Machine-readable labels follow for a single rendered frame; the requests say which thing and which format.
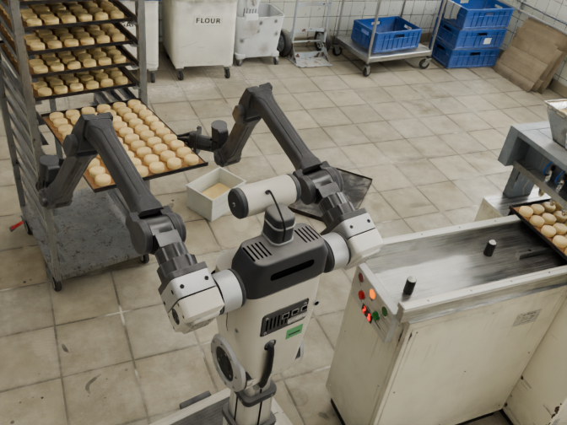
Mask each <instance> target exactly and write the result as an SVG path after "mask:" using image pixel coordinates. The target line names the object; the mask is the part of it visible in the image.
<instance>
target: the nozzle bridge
mask: <svg viewBox="0 0 567 425"><path fill-rule="evenodd" d="M498 161H499V162H501V163H502V164H503V165H504V166H511V165H512V166H513V170H512V171H511V173H510V177H509V179H508V181H507V183H506V186H505V188H504V191H503V195H505V196H506V197H507V198H508V199H510V198H515V197H520V196H530V194H531V192H532V189H533V187H534V185H536V186H537V187H539V188H540V189H541V190H542V191H544V192H545V193H546V194H547V195H549V196H550V197H551V198H553V199H554V200H555V201H556V202H557V203H558V204H559V205H560V206H562V207H563V208H564V209H566V210H567V181H566V183H565V185H564V188H563V190H562V191H557V190H556V188H557V186H558V185H556V184H555V179H556V178H557V176H558V175H559V174H560V173H561V172H562V171H565V172H564V173H563V174H562V175H561V176H560V177H559V178H558V180H557V183H558V182H560V180H561V178H563V176H564V175H567V150H566V149H565V148H563V147H562V146H560V145H559V144H558V143H556V142H555V141H554V140H553V138H552V133H551V129H550V125H549V121H541V122H533V123H526V124H517V125H511V126H510V130H509V132H508V134H507V137H506V139H505V142H504V145H503V147H502V149H501V151H500V154H499V157H498ZM551 161H552V163H551V164H550V165H549V166H548V167H547V168H546V170H545V174H546V173H548V170H549V169H551V167H552V165H555V166H556V167H555V169H554V173H553V177H552V179H551V180H550V182H546V181H545V180H544V179H545V177H546V175H544V174H543V170H544V168H545V167H546V166H547V164H548V163H550V162H551Z"/></svg>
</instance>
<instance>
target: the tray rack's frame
mask: <svg viewBox="0 0 567 425"><path fill-rule="evenodd" d="M49 102H50V108H51V112H55V111H57V106H56V99H51V100H49ZM0 109H1V113H2V118H3V125H4V130H5V134H6V138H7V144H8V151H9V156H10V160H11V165H12V169H13V177H14V181H15V185H16V190H17V194H18V199H19V207H20V209H21V211H22V213H20V214H19V215H20V217H21V218H22V220H23V222H24V227H25V229H26V231H27V228H26V224H25V221H26V222H27V224H28V225H29V227H30V230H31V232H32V234H33V235H34V237H35V240H36V242H37V244H38V246H39V248H40V251H41V253H42V255H43V256H44V258H45V260H46V263H47V265H48V266H49V267H47V268H46V271H47V273H48V275H49V277H50V280H51V284H52V286H53V287H54V285H53V280H52V278H53V277H54V275H53V270H52V264H51V255H50V250H49V245H48V239H47V237H46V235H45V233H44V231H43V229H42V227H41V225H40V223H39V222H38V220H37V218H36V216H35V214H34V212H33V210H32V208H31V206H30V204H29V202H26V201H25V197H24V188H23V184H22V180H21V174H20V170H19V161H18V157H17V153H16V147H15V143H14V135H13V130H12V126H11V121H10V116H9V112H8V103H7V99H6V94H5V89H4V85H3V76H2V72H1V68H0ZM54 138H55V137H54ZM55 144H56V151H57V155H58V156H59V158H61V159H63V156H62V146H61V144H60V143H59V142H58V141H57V139H56V138H55ZM56 210H57V212H58V214H59V216H57V217H54V218H55V220H56V221H57V224H58V226H59V228H60V230H61V231H62V232H59V233H57V235H58V237H59V239H60V240H61V242H62V244H63V246H64V247H62V248H59V249H60V251H61V252H62V255H63V257H64V259H65V261H66V262H63V263H60V267H61V273H62V280H64V279H67V278H70V277H75V276H77V275H80V274H83V273H86V272H91V271H93V270H97V269H100V268H102V267H105V266H110V265H113V264H116V263H118V262H122V261H126V260H129V259H132V258H135V257H138V256H139V257H140V258H141V260H142V255H139V254H138V253H137V252H136V251H135V250H134V248H133V246H132V242H131V239H130V233H129V231H128V229H127V227H126V225H125V222H126V218H125V216H124V215H123V213H122V212H121V210H120V209H119V207H118V206H117V205H116V203H115V202H114V200H113V199H112V197H111V196H110V194H109V193H108V191H100V192H96V193H94V192H93V190H92V189H91V187H88V188H84V189H81V190H77V191H74V192H73V201H72V203H71V205H70V206H68V207H60V208H56Z"/></svg>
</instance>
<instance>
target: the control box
mask: <svg viewBox="0 0 567 425"><path fill-rule="evenodd" d="M360 273H361V274H362V275H363V278H364V281H363V282H360V280H359V274H360ZM371 289H372V290H373V291H374V293H375V298H374V299H372V298H371V296H370V290H371ZM359 291H363V292H364V299H360V298H359ZM351 294H352V296H353V297H354V299H355V301H356V302H357V304H358V305H359V307H360V308H361V310H362V312H363V309H365V313H364V315H365V316H366V318H367V317H368V316H370V318H367V320H368V319H370V320H369V322H370V323H371V325H372V326H373V328H374V329H375V331H376V333H377V334H378V336H379V337H380V339H381V340H382V342H383V343H388V342H391V341H392V338H393V336H394V333H395V330H396V328H397V323H398V320H397V318H396V314H397V310H398V307H397V306H396V304H395V303H394V301H393V300H392V298H391V297H390V296H389V294H388V293H387V291H386V290H385V289H384V288H383V286H382V285H381V283H380V282H379V281H378V279H377V278H376V276H375V275H374V273H373V272H372V271H371V269H370V268H369V267H368V266H367V264H366V263H363V264H361V265H358V267H357V271H356V274H355V278H354V284H353V286H352V290H351ZM364 307H365V308H364ZM382 307H385V308H386V311H387V316H384V315H383V314H382V312H381V308H382ZM375 311H376V312H377V313H378V315H379V320H377V321H375V320H374V319H373V317H372V314H373V312H375ZM369 313H370V315H369Z"/></svg>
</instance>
